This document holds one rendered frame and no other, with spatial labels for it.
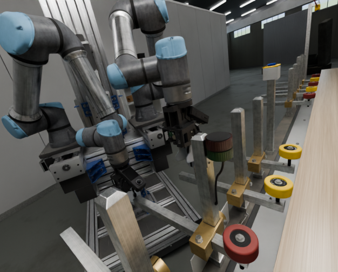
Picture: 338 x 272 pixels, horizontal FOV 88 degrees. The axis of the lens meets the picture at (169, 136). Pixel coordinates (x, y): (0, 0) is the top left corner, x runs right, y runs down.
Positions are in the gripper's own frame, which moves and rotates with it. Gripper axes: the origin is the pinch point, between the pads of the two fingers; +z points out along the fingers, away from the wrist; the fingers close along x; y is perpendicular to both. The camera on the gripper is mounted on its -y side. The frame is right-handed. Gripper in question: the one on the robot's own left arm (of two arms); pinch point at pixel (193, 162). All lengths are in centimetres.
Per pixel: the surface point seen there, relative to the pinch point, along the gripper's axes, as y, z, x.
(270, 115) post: -69, 4, 8
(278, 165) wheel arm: -39.5, 19.2, 16.9
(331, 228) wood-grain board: -3.9, 12.3, 33.7
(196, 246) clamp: 14.2, 16.4, 7.8
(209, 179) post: 6.8, -0.4, 9.7
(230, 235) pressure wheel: 9.7, 12.2, 15.6
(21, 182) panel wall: 30, 68, -255
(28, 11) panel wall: -52, -132, -258
